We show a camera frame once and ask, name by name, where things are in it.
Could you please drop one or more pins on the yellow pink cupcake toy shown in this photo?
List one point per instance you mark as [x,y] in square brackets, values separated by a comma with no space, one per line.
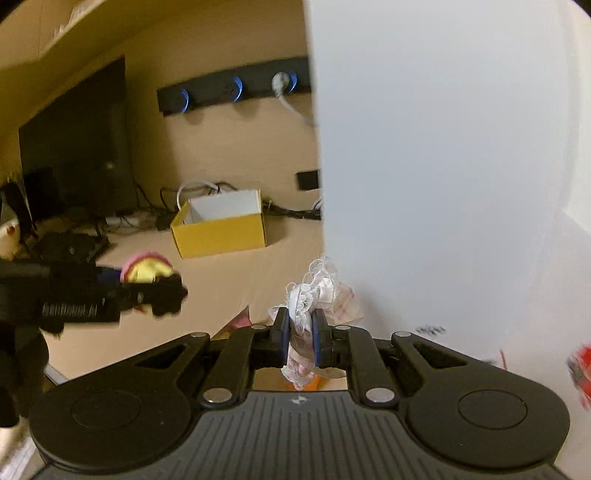
[145,266]

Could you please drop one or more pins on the white lace packet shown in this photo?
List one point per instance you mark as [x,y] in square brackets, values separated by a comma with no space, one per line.
[320,288]

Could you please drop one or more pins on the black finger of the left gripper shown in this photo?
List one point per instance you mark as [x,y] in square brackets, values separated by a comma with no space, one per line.
[159,283]
[159,302]

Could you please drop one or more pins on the black monitor screen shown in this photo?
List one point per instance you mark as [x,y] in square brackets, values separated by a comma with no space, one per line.
[75,153]

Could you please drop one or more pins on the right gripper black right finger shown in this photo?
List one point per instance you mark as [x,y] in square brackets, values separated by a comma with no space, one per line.
[321,339]

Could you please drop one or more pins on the white box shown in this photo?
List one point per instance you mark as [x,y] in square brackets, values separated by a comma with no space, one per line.
[447,133]

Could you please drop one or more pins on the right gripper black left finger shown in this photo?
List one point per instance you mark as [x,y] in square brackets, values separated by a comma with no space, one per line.
[280,338]

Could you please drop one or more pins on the yellow cardboard box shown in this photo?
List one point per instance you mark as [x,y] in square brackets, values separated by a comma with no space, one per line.
[218,224]

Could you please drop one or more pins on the black wall socket strip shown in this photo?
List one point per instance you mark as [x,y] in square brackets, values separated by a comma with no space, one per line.
[234,85]

